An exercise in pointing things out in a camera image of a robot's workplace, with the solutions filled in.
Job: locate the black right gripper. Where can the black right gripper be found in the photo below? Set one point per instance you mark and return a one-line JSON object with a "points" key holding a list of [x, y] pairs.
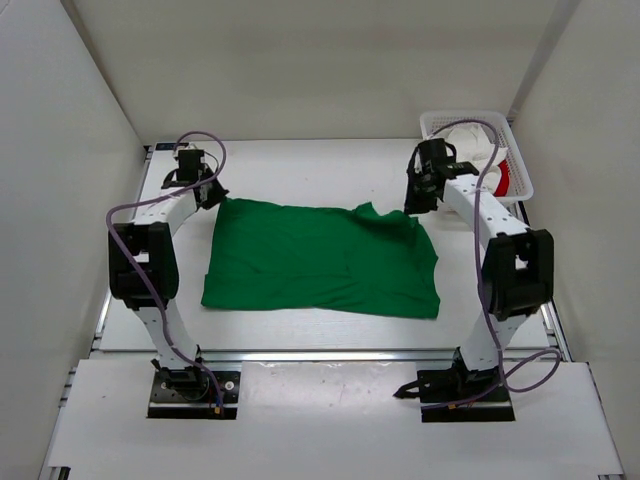
{"points": [[413, 206]]}

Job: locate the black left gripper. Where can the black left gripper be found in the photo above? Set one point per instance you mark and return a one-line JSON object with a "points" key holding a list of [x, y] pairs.
{"points": [[217, 197]]}

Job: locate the green t shirt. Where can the green t shirt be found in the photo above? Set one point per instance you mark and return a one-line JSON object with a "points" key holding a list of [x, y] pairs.
{"points": [[266, 256]]}

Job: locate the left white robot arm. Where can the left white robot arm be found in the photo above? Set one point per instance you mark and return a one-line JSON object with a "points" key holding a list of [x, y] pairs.
{"points": [[143, 269]]}

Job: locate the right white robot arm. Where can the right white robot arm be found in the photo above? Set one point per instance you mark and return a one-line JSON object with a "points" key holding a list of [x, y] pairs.
{"points": [[514, 263]]}

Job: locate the dark table label sticker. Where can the dark table label sticker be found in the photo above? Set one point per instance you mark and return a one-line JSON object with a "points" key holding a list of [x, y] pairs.
{"points": [[167, 146]]}

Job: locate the white t shirt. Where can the white t shirt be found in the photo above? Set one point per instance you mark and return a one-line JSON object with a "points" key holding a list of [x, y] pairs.
{"points": [[473, 145]]}

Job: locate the red t shirt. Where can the red t shirt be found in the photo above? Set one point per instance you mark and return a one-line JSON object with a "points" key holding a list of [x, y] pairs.
{"points": [[503, 185]]}

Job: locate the white plastic basket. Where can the white plastic basket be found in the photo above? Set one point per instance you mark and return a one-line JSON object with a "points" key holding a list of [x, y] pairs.
{"points": [[434, 123]]}

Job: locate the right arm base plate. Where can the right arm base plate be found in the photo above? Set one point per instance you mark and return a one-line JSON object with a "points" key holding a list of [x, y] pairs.
{"points": [[456, 395]]}

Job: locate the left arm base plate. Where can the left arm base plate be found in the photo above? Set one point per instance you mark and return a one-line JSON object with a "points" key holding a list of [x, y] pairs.
{"points": [[190, 394]]}

